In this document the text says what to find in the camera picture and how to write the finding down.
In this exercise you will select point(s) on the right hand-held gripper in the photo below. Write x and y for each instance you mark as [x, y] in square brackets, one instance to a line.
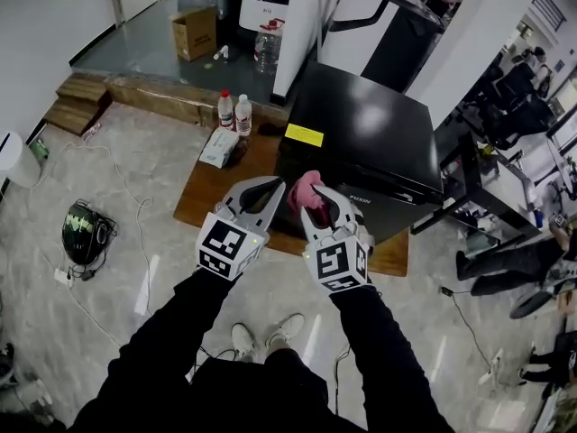
[336, 264]

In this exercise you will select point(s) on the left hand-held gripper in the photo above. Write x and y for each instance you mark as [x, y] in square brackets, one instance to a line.
[230, 246]

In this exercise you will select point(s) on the pink cleaning cloth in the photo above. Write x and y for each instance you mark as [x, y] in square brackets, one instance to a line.
[304, 192]

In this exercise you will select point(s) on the black mini fridge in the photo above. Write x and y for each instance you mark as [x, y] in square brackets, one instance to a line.
[360, 129]

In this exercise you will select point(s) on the person's right forearm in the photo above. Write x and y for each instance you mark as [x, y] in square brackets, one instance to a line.
[383, 354]

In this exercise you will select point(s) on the person's left forearm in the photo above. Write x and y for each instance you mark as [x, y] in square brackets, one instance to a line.
[171, 327]

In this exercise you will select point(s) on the wooden table with black legs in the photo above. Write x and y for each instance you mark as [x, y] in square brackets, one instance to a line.
[207, 192]

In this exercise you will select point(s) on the white tissue pack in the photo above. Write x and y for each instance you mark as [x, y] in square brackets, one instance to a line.
[218, 147]

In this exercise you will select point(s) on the clear bottle with white cap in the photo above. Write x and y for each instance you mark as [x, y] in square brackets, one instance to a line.
[243, 115]

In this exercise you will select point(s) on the clear bottle with red cap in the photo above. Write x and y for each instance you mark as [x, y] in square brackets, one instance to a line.
[226, 111]

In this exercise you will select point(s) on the person's right white shoe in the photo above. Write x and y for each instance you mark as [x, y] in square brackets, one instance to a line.
[286, 329]

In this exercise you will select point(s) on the person's white shoe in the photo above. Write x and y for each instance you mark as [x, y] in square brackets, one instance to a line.
[243, 341]
[286, 329]

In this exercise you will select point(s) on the person's left white shoe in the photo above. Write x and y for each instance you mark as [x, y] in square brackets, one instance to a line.
[243, 341]

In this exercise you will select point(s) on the large clear water jug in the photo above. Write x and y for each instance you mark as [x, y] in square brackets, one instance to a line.
[268, 48]

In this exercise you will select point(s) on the black desk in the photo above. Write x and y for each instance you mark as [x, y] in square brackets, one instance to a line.
[471, 169]

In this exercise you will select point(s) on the brown cardboard box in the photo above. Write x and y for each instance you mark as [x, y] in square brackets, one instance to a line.
[196, 36]

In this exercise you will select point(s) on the black and green helmet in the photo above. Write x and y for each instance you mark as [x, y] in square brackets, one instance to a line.
[83, 233]

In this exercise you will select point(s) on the pink and white power strip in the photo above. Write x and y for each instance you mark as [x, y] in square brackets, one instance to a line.
[91, 132]

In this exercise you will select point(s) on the person's body in black clothing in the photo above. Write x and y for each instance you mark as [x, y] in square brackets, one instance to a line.
[270, 395]

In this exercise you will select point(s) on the large white and black machine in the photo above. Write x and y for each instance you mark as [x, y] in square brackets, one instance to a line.
[351, 21]

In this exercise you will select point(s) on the wooden steps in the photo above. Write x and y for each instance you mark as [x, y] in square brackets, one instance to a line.
[76, 106]

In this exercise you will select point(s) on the black round stool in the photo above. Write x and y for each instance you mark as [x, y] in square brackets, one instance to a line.
[529, 305]

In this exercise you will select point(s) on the green bottle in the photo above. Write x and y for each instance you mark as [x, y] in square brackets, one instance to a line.
[39, 149]

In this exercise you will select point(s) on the row of black office chairs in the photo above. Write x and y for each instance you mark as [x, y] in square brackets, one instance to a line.
[518, 84]

